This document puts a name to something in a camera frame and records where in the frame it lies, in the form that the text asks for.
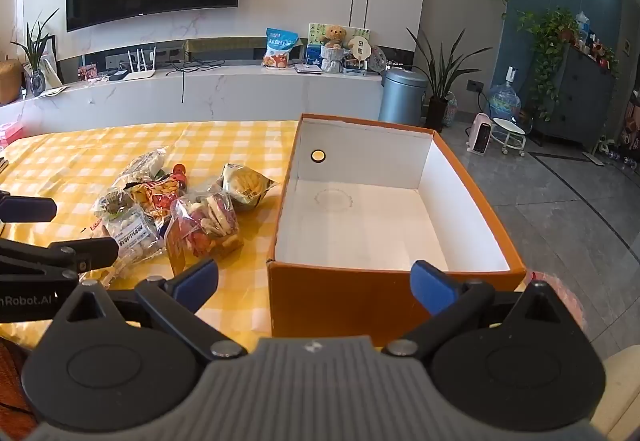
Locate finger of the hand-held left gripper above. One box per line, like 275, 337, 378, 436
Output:
0, 191, 57, 223
0, 236, 120, 280

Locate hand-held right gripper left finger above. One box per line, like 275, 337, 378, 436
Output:
47, 258, 248, 362

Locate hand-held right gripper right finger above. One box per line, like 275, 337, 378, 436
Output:
382, 260, 591, 359

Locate white ball candy packet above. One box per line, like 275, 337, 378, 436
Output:
90, 211, 168, 272

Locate clear green snack packet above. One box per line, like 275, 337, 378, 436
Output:
91, 188, 136, 227

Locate orange cardboard box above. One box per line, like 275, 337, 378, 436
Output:
266, 114, 528, 349

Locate red yellow snack packet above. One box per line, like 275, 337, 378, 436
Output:
124, 174, 183, 227

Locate pale green chips packet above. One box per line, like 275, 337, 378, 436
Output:
217, 162, 278, 212

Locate cola bottle shaped snack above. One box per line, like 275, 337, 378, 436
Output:
167, 162, 190, 189

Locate puffed rice cake packet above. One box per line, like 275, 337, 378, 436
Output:
112, 147, 168, 189

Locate yellow checked tablecloth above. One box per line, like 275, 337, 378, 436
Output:
0, 120, 301, 347

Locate pink box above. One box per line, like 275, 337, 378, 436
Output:
0, 121, 26, 147

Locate glass vase with plant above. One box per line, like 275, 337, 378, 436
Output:
10, 8, 61, 97

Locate brown woven jar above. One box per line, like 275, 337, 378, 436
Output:
0, 60, 23, 104

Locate pink space heater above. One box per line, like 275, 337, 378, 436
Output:
466, 112, 495, 154

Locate white round stool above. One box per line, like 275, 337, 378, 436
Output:
492, 118, 528, 157

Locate white wifi router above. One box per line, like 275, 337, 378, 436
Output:
122, 48, 158, 82

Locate grey blue pedal bin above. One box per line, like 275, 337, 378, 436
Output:
378, 68, 429, 126

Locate white marble television console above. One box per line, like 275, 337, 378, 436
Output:
0, 56, 386, 132

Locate blue water jug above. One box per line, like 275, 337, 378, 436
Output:
487, 66, 523, 129

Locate long leaf potted plant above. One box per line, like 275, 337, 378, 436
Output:
406, 26, 493, 132

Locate grey drawer cabinet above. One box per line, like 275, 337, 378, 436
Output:
537, 44, 617, 152

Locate white round hand fan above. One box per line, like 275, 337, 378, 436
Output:
348, 34, 373, 67

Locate blue printed bag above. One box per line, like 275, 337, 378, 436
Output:
263, 28, 301, 70

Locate teddy bear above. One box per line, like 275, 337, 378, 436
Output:
320, 24, 349, 73

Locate green picture board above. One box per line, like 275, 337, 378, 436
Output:
306, 22, 371, 67

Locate trailing pothos plant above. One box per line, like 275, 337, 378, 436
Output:
517, 8, 581, 122

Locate black cable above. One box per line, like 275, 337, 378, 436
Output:
165, 56, 236, 104

